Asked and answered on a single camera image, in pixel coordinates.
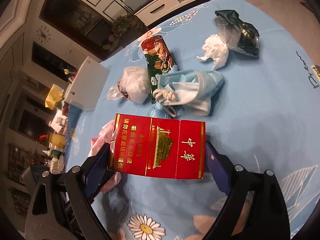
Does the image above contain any white tissue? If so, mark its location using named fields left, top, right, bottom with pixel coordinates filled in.
left=197, top=34, right=229, bottom=70

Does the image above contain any wall clock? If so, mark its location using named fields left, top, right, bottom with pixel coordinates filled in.
left=37, top=26, right=51, bottom=43

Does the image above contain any red green snack packet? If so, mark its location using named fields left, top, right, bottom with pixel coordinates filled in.
left=141, top=35, right=179, bottom=104

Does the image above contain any dark green packet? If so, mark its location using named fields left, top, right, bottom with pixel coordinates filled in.
left=215, top=9, right=260, bottom=59

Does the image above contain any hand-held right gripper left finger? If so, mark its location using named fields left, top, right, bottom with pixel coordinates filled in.
left=24, top=146, right=118, bottom=240

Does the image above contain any dark display cabinet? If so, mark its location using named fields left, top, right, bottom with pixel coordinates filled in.
left=39, top=0, right=113, bottom=48

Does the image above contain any yellow paper bag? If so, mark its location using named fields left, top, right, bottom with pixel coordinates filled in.
left=44, top=84, right=64, bottom=110

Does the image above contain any pink packet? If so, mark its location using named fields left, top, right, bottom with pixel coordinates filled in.
left=89, top=120, right=123, bottom=193

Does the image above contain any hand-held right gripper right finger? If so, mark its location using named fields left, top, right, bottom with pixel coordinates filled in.
left=204, top=141, right=297, bottom=240

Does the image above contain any clear plastic bag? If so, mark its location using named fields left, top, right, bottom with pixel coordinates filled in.
left=212, top=17, right=240, bottom=53

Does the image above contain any blue face mask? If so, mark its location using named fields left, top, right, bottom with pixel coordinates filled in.
left=151, top=70, right=225, bottom=118

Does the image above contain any cluster of potted plants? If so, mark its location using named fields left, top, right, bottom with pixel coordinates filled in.
left=111, top=15, right=140, bottom=38

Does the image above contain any white television cabinet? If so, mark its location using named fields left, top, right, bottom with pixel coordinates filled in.
left=134, top=0, right=250, bottom=27

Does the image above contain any blue floral blanket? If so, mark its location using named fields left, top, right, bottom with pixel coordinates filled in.
left=62, top=0, right=320, bottom=240

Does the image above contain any red cigarette pack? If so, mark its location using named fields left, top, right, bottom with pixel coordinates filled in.
left=107, top=113, right=207, bottom=180

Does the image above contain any white plastic bag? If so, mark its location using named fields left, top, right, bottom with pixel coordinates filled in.
left=107, top=66, right=152, bottom=104

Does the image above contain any white box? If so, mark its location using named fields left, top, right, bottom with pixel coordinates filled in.
left=64, top=56, right=110, bottom=112

